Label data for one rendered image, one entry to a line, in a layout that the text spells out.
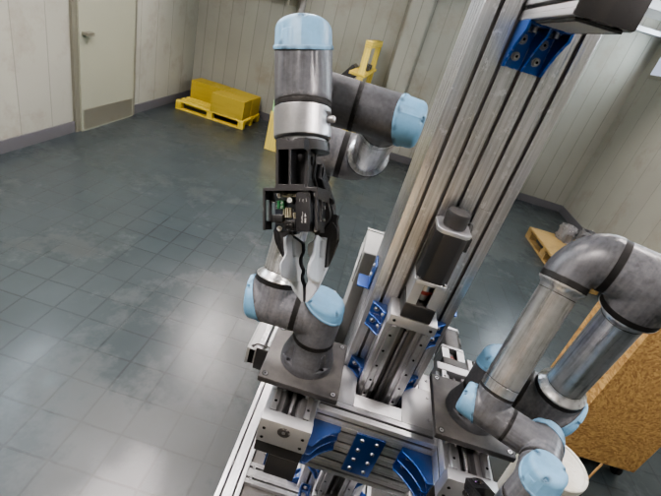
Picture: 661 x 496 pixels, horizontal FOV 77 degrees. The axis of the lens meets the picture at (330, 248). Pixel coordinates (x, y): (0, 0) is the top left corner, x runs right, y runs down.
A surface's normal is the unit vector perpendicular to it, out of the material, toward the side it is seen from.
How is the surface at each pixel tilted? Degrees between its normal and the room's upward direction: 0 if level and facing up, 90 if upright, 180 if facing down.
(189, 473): 0
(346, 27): 90
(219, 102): 90
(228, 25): 90
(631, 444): 90
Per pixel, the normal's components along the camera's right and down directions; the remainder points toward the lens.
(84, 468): 0.26, -0.84
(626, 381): -0.13, 0.47
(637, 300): -0.68, 0.46
